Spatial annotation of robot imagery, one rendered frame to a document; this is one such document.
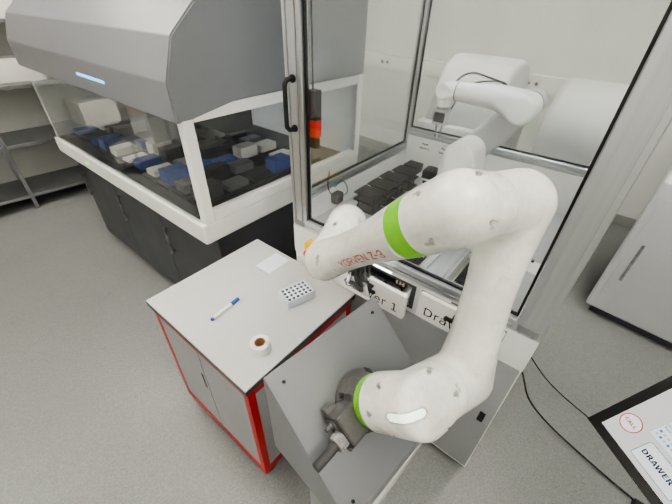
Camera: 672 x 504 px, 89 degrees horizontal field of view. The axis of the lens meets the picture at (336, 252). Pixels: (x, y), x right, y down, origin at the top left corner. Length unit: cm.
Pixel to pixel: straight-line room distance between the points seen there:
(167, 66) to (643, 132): 134
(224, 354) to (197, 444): 81
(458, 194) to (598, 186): 49
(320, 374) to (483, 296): 41
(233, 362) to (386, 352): 54
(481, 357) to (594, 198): 44
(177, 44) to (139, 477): 180
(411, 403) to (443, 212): 36
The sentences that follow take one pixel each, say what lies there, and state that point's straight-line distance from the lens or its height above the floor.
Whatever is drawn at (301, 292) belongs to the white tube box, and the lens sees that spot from 139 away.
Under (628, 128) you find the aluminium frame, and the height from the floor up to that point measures 156.
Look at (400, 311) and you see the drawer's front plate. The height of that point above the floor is 85.
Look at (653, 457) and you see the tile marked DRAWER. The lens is 105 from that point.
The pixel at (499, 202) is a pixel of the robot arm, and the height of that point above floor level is 153.
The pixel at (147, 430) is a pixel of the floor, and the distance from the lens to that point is 213.
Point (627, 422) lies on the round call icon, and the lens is 106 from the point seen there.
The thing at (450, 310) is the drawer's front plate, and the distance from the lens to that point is 122.
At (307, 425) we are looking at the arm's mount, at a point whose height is 99.
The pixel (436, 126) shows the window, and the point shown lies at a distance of 102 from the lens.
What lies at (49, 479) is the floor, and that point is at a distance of 223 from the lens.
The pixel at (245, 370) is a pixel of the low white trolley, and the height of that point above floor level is 76.
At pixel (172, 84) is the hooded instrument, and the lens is 145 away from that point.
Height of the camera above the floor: 175
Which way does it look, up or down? 37 degrees down
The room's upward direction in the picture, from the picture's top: 2 degrees clockwise
